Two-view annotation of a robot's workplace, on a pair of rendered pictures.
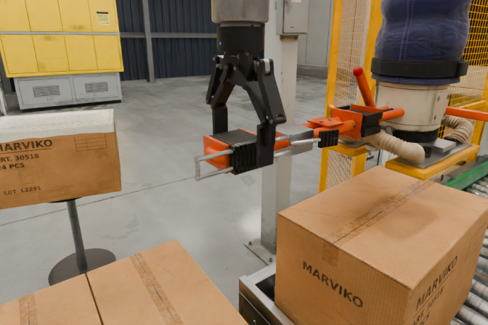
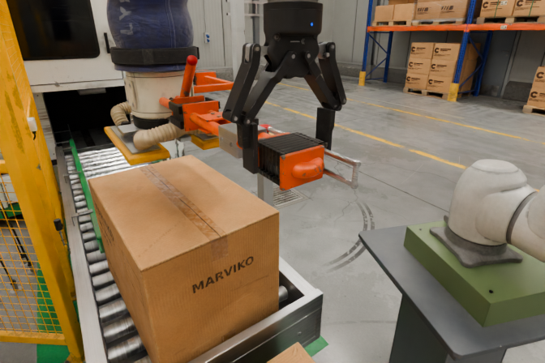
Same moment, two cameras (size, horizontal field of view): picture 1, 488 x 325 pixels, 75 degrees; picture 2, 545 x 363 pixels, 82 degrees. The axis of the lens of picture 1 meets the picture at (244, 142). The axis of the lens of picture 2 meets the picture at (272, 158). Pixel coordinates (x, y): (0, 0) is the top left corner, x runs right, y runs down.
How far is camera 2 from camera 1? 0.71 m
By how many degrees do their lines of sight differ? 82
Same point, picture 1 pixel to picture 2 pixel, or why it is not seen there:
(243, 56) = (311, 40)
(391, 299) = (270, 232)
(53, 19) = not seen: outside the picture
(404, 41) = (172, 28)
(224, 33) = (317, 10)
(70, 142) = not seen: outside the picture
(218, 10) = not seen: outside the picture
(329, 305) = (227, 292)
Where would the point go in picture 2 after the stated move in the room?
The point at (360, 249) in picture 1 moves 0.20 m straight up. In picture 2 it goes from (233, 223) to (229, 155)
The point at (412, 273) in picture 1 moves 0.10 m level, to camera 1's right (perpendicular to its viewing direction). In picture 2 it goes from (264, 207) to (265, 191)
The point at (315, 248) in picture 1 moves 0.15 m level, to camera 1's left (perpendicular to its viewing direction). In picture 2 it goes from (203, 258) to (187, 306)
